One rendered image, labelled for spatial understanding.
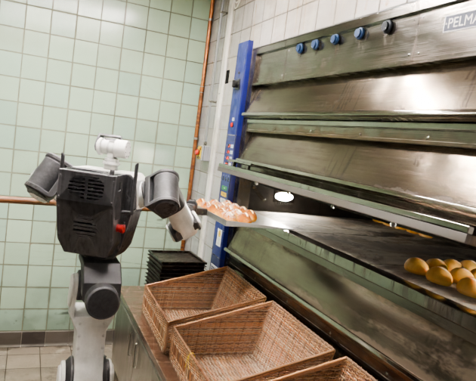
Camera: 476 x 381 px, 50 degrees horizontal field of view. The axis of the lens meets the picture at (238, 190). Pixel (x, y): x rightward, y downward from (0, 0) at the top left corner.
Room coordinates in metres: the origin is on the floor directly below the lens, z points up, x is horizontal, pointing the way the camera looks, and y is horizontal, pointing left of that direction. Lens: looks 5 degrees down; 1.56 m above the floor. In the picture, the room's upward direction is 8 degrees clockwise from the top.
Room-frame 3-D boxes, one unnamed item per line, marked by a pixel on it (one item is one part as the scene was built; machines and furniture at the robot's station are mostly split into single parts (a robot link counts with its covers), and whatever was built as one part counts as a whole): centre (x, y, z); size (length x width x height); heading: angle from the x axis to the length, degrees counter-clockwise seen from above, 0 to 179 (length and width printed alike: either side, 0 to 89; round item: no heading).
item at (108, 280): (1.78, 0.45, 1.00); 0.28 x 0.13 x 0.18; 23
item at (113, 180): (1.80, 0.48, 1.27); 0.34 x 0.30 x 0.36; 84
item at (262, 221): (2.62, -0.02, 1.19); 0.55 x 0.36 x 0.03; 23
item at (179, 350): (1.99, -0.12, 0.72); 0.56 x 0.49 x 0.28; 22
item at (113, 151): (1.86, 0.47, 1.47); 0.10 x 0.07 x 0.09; 84
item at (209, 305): (2.54, 0.12, 0.72); 0.56 x 0.49 x 0.28; 22
